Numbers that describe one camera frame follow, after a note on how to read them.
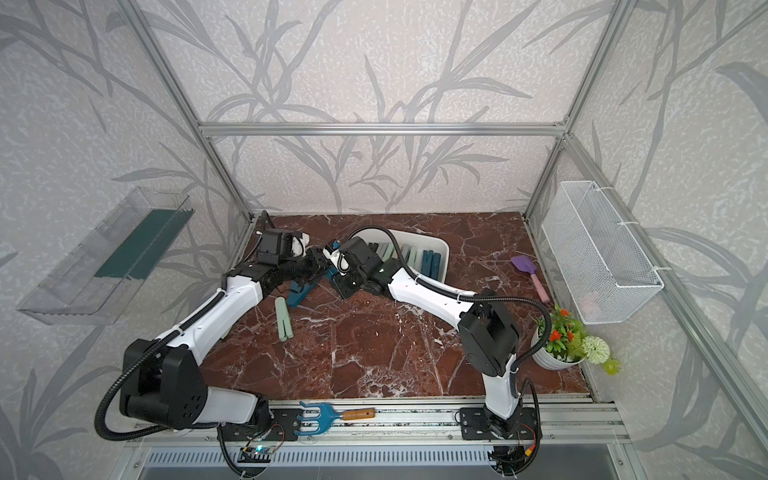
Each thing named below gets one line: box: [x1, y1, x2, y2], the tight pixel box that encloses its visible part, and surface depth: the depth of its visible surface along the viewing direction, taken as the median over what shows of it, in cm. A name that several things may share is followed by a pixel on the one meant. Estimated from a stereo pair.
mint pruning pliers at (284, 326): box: [275, 297, 294, 342], surface depth 91 cm
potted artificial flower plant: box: [531, 304, 620, 375], surface depth 74 cm
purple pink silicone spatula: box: [510, 255, 550, 303], surface depth 104 cm
